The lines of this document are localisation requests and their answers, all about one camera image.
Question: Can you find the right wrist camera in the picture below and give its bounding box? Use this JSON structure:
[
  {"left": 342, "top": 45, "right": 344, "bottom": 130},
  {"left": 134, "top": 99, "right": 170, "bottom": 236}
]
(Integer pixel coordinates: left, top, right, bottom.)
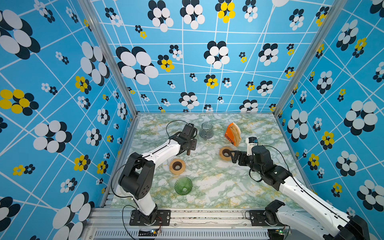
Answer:
[{"left": 246, "top": 137, "right": 259, "bottom": 156}]

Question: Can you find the wooden ring dripper holder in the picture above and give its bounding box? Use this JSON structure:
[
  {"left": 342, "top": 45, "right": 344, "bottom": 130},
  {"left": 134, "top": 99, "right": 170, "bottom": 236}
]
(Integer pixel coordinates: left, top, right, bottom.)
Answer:
[{"left": 170, "top": 159, "right": 186, "bottom": 175}]

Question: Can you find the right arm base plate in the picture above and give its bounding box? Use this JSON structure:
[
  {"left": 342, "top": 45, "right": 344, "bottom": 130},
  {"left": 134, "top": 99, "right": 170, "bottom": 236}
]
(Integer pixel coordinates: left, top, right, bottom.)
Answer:
[{"left": 245, "top": 210, "right": 284, "bottom": 228}]

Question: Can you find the green circuit board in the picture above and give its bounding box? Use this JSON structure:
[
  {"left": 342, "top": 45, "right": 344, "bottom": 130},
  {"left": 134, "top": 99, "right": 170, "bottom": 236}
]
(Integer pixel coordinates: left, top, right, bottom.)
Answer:
[
  {"left": 138, "top": 229, "right": 161, "bottom": 237},
  {"left": 268, "top": 229, "right": 290, "bottom": 240}
]

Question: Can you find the left green circuit board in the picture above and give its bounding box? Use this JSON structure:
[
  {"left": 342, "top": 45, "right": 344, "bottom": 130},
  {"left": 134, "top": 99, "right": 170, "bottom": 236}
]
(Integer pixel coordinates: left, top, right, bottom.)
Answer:
[{"left": 138, "top": 229, "right": 161, "bottom": 237}]

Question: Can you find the aluminium front rail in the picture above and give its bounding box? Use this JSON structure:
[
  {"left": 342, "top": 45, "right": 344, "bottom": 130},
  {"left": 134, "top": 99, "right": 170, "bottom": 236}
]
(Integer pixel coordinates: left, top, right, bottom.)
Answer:
[{"left": 80, "top": 207, "right": 343, "bottom": 240}]

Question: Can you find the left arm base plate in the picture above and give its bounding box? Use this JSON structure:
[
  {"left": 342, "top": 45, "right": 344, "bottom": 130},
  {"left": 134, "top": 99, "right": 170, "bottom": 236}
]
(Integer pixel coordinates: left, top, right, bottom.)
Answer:
[{"left": 129, "top": 210, "right": 171, "bottom": 226}]

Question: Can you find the orange coffee filter pack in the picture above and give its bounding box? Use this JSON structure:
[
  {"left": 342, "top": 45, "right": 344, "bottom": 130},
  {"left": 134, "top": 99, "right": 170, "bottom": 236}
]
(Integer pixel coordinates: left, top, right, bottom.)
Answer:
[{"left": 225, "top": 123, "right": 242, "bottom": 147}]

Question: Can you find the right green circuit board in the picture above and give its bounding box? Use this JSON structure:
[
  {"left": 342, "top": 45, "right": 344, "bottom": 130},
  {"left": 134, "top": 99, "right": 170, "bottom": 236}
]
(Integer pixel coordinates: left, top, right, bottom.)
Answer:
[{"left": 268, "top": 229, "right": 290, "bottom": 240}]

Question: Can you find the right aluminium corner post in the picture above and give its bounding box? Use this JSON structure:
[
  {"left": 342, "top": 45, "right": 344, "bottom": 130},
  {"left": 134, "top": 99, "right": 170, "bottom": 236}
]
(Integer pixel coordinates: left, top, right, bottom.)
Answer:
[{"left": 274, "top": 0, "right": 347, "bottom": 118}]

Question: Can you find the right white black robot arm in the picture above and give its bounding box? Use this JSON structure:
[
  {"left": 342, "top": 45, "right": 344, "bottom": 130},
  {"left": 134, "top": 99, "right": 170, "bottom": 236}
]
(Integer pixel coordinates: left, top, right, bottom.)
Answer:
[{"left": 220, "top": 145, "right": 370, "bottom": 240}]

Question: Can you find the left aluminium corner post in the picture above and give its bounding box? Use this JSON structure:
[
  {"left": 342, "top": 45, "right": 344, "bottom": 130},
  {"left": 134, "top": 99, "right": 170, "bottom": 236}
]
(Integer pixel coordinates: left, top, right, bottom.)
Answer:
[{"left": 79, "top": 0, "right": 138, "bottom": 119}]

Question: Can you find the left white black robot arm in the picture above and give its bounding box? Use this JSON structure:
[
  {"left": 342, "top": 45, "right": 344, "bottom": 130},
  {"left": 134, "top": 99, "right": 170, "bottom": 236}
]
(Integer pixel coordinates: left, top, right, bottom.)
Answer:
[{"left": 118, "top": 123, "right": 198, "bottom": 225}]

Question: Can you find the green glass dripper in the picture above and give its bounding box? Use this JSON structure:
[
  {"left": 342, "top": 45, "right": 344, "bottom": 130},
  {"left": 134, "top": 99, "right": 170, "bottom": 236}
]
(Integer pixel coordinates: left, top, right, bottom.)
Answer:
[{"left": 174, "top": 177, "right": 193, "bottom": 196}]

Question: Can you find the aluminium corner post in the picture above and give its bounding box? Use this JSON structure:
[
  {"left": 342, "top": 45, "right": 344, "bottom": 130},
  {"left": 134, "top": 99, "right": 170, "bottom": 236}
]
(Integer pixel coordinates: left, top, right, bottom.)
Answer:
[
  {"left": 274, "top": 0, "right": 347, "bottom": 118},
  {"left": 79, "top": 0, "right": 138, "bottom": 119}
]

